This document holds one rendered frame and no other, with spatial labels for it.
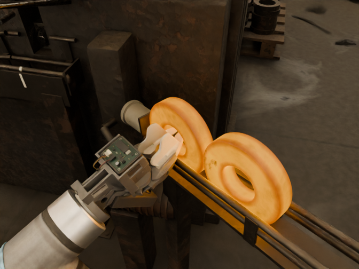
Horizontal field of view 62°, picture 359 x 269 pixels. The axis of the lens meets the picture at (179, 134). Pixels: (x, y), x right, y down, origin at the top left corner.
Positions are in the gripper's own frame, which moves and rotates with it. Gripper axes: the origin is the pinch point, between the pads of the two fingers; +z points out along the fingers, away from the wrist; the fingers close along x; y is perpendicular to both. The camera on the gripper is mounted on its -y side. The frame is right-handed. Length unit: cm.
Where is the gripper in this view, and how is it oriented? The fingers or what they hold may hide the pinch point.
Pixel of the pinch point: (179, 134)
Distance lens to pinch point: 55.8
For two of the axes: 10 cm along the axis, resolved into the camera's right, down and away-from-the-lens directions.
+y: -2.3, -5.6, -8.0
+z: 7.1, -6.5, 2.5
